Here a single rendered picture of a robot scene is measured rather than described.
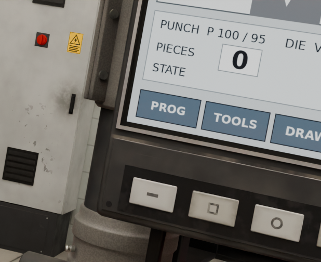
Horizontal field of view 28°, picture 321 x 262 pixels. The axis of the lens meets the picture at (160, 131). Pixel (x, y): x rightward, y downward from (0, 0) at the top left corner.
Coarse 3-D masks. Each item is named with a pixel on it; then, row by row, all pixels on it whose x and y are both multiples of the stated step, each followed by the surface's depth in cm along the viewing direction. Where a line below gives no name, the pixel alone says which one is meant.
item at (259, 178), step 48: (144, 0) 53; (144, 144) 52; (192, 144) 51; (240, 144) 51; (144, 192) 52; (192, 192) 51; (240, 192) 50; (288, 192) 49; (240, 240) 50; (288, 240) 49
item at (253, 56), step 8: (224, 48) 51; (232, 48) 51; (240, 48) 50; (248, 48) 50; (224, 56) 51; (232, 56) 51; (240, 56) 50; (248, 56) 50; (256, 56) 50; (224, 64) 51; (232, 64) 51; (240, 64) 50; (248, 64) 50; (256, 64) 50; (232, 72) 51; (240, 72) 50; (248, 72) 50; (256, 72) 50
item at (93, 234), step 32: (128, 0) 65; (96, 32) 67; (96, 64) 65; (96, 96) 66; (96, 160) 68; (96, 192) 67; (96, 224) 66; (128, 224) 65; (96, 256) 66; (128, 256) 65
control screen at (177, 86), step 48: (192, 0) 52; (240, 0) 50; (288, 0) 50; (144, 48) 53; (192, 48) 52; (288, 48) 50; (144, 96) 53; (192, 96) 52; (240, 96) 50; (288, 96) 50; (288, 144) 50
